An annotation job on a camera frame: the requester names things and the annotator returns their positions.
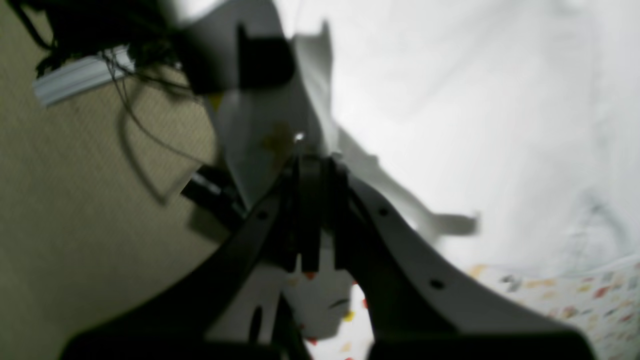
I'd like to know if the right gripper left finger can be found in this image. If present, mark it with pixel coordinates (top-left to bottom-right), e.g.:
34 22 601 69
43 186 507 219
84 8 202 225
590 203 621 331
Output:
61 155 321 360

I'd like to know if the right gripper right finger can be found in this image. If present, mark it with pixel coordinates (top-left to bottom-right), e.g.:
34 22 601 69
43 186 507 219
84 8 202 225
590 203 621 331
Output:
323 157 595 360

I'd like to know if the white T-shirt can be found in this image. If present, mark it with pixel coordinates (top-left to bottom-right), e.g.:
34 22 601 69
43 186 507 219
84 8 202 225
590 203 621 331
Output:
175 0 640 341

